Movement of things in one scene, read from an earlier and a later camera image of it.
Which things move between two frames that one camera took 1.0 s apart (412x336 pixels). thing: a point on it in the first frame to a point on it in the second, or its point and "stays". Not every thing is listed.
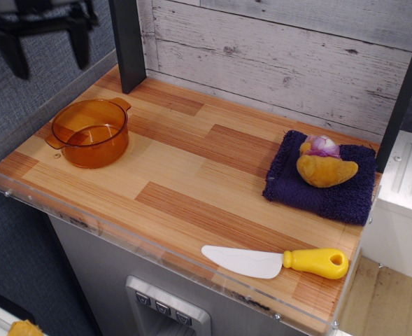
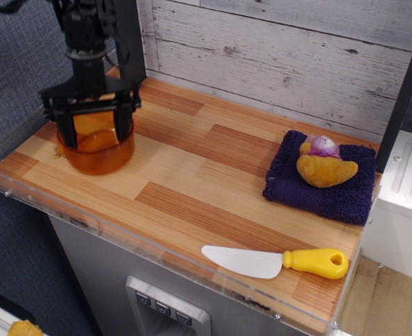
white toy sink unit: [397, 235] stays
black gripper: [36, 16] to [89, 88]
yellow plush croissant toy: [322, 171] stays
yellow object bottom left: [24, 327] stays
